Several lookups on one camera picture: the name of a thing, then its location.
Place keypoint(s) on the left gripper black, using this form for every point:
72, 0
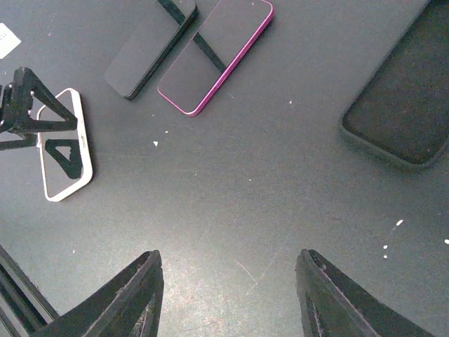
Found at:
7, 112

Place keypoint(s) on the phone in pink case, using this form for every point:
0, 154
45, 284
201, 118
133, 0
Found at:
65, 157

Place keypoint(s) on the white paper label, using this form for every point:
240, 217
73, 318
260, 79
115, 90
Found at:
8, 41

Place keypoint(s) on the bare black phone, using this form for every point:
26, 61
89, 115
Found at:
145, 49

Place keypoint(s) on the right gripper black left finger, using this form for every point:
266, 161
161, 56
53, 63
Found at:
127, 305

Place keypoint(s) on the bare magenta phone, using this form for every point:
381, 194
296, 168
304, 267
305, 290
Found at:
211, 55

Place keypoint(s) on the black phone case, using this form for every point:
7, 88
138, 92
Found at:
402, 113

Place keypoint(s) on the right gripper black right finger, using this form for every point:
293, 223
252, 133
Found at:
333, 304

